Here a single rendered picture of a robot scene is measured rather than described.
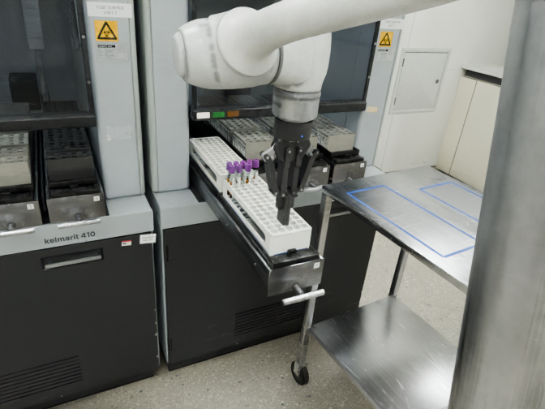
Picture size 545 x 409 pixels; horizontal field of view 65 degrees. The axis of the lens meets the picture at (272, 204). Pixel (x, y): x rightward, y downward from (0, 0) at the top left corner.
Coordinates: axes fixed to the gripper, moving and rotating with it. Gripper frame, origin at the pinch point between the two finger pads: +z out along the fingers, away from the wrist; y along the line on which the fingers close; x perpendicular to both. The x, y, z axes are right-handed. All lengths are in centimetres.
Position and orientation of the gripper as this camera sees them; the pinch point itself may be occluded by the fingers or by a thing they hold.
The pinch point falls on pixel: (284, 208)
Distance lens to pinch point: 93.2
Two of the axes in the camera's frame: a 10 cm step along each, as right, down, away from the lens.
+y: -9.0, 1.4, -4.2
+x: 4.4, 4.5, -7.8
